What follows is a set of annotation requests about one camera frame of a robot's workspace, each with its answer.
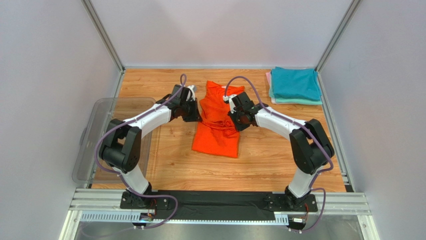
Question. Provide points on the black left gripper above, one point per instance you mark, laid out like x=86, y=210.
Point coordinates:
x=196, y=116

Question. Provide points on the aluminium corner post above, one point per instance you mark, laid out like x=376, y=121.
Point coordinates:
x=347, y=17
x=97, y=22

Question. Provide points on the teal folded t shirt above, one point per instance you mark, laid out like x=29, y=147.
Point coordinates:
x=290, y=84

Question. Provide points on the left aluminium corner post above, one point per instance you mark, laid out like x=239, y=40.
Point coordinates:
x=97, y=22

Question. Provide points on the right aluminium corner post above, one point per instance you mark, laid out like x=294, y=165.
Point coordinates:
x=347, y=17

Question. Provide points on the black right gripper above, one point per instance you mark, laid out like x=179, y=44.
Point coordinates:
x=233, y=117

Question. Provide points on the pink folded t shirt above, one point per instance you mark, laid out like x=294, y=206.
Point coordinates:
x=268, y=78

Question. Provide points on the aluminium frame rail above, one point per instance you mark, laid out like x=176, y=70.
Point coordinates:
x=102, y=206

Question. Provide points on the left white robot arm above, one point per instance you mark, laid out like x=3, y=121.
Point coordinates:
x=120, y=146

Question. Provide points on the orange t shirt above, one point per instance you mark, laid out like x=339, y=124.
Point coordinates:
x=216, y=134

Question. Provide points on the mint folded t shirt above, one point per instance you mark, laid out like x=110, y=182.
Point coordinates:
x=282, y=101

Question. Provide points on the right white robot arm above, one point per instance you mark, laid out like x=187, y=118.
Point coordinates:
x=310, y=145

